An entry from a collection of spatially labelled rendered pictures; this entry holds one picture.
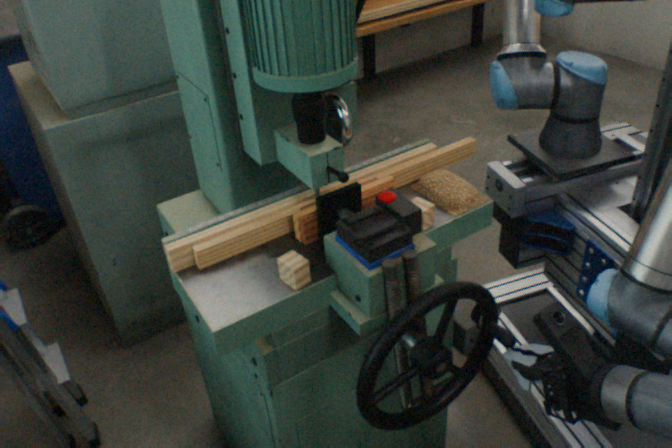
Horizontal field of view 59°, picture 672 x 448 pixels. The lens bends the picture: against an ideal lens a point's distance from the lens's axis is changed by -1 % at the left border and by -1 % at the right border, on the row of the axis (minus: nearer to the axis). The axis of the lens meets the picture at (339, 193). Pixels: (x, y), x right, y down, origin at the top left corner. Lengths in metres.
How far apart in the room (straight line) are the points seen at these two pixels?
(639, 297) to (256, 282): 0.59
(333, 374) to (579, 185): 0.81
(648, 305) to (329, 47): 0.58
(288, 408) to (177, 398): 0.95
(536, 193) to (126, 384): 1.45
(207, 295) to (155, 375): 1.18
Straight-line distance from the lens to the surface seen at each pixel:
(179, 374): 2.17
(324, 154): 1.04
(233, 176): 1.25
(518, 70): 1.48
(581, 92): 1.51
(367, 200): 1.13
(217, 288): 1.04
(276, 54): 0.94
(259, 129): 1.12
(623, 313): 0.92
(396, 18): 3.55
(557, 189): 1.59
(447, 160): 1.31
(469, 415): 1.97
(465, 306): 1.38
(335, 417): 1.29
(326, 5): 0.92
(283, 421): 1.20
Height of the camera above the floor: 1.57
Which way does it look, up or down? 33 degrees down
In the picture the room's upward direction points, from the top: 4 degrees counter-clockwise
